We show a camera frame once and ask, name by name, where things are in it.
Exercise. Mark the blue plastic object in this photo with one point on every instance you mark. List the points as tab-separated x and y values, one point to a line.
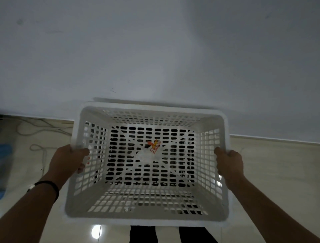
3	165

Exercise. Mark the person's right forearm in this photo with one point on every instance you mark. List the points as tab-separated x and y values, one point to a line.
270	212

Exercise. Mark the black wristband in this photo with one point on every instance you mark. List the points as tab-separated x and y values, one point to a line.
47	186

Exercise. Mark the person's left hand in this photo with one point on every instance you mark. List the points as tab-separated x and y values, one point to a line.
63	162

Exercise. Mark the person's left thumb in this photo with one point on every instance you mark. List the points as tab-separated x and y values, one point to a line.
81	151

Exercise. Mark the person's left forearm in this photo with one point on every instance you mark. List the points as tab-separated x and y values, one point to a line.
27	212

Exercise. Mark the orange sticker label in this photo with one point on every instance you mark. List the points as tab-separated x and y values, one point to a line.
154	146

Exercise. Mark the white plastic laundry basket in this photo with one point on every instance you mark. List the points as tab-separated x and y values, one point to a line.
150	162

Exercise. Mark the person's right hand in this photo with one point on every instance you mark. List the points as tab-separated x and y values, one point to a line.
231	164

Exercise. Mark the person's right thumb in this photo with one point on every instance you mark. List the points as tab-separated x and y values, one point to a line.
220	151

